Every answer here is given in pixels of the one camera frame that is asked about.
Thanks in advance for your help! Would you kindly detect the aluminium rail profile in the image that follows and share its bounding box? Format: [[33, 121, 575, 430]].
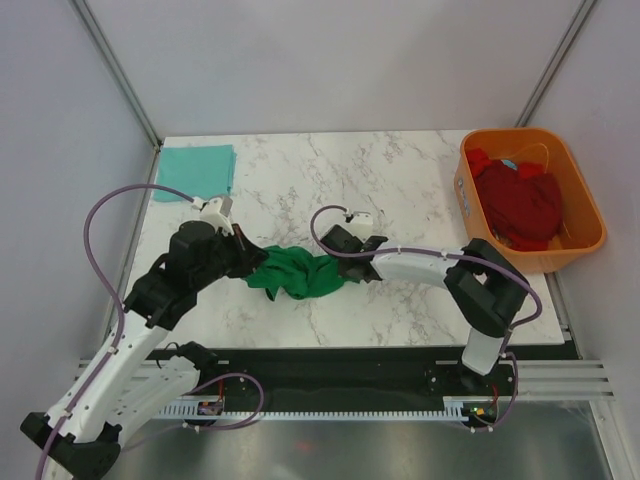
[[92, 349, 612, 398]]

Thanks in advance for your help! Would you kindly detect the aluminium frame post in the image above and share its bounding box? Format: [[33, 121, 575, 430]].
[[74, 0, 164, 151], [514, 0, 600, 128]]

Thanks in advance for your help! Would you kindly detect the right aluminium frame post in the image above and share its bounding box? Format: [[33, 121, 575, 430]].
[[514, 0, 600, 128]]

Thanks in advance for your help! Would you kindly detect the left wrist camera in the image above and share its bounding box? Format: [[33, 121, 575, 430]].
[[191, 195, 234, 236]]

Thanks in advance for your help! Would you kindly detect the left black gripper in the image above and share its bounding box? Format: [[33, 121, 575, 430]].
[[192, 223, 269, 290]]

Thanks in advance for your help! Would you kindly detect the bright red t shirt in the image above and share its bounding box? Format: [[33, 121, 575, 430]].
[[465, 148, 545, 179]]

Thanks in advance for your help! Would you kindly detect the orange plastic bin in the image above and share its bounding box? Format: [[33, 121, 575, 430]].
[[454, 128, 606, 274]]

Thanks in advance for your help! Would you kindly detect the folded teal t shirt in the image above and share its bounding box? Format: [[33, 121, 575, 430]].
[[155, 145, 236, 200]]

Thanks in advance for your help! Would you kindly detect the left aluminium frame post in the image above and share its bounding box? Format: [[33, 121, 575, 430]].
[[74, 0, 164, 151]]

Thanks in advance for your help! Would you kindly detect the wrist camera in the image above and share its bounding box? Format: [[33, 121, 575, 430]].
[[344, 211, 373, 241], [191, 195, 234, 236]]

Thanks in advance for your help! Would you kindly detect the dark red t shirt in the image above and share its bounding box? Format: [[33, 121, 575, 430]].
[[475, 161, 562, 251]]

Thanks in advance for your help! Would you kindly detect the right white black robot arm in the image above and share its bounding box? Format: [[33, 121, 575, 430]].
[[320, 225, 530, 394]]

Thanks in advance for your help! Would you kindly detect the green t shirt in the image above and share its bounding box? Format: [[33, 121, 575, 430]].
[[245, 245, 347, 302]]

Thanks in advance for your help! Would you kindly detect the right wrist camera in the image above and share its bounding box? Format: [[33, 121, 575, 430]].
[[344, 211, 373, 241]]

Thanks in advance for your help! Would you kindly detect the white slotted cable duct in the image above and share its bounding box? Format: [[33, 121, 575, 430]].
[[153, 397, 495, 423]]

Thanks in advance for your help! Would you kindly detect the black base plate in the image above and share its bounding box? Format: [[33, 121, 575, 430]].
[[204, 347, 515, 415]]

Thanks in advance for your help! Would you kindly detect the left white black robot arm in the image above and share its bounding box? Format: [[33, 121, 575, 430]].
[[20, 221, 268, 479]]

